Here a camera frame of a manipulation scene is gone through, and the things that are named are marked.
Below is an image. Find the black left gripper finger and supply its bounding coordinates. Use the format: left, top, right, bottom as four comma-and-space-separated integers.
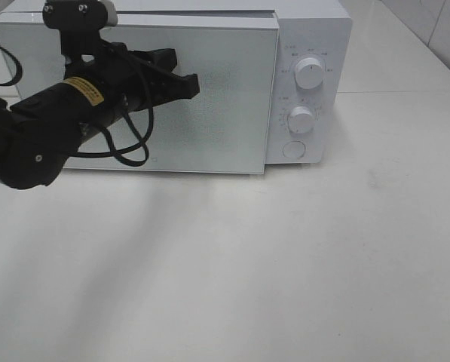
133, 48, 178, 75
148, 73, 200, 106

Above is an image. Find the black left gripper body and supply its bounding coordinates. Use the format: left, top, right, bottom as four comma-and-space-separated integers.
64, 41, 161, 112

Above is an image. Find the white microwave door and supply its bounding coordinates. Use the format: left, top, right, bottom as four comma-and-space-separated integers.
0, 10, 279, 174

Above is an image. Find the round white door button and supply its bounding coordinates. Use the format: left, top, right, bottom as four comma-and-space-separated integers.
283, 140, 306, 159

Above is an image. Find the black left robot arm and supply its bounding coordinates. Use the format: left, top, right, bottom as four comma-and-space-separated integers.
0, 40, 200, 190

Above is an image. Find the white lower timer knob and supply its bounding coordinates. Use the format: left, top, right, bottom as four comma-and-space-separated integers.
288, 106, 315, 134

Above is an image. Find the white upper power knob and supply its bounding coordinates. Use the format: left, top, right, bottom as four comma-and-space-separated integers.
293, 55, 325, 90

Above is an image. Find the white microwave oven body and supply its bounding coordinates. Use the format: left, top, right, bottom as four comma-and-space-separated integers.
0, 0, 353, 167

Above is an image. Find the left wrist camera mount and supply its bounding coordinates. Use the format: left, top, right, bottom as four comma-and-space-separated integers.
42, 0, 118, 68

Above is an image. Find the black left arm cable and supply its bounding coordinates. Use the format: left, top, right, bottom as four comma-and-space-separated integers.
0, 35, 154, 167

